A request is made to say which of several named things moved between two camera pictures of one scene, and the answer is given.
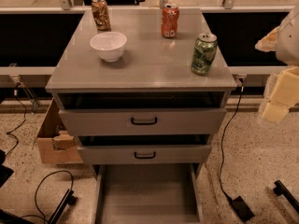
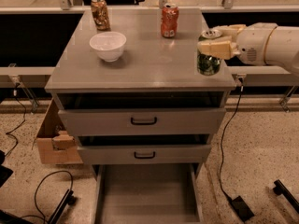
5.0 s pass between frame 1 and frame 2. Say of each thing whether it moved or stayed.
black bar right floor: stayed
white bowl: stayed
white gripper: moved
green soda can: moved
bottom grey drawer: stayed
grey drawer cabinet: stayed
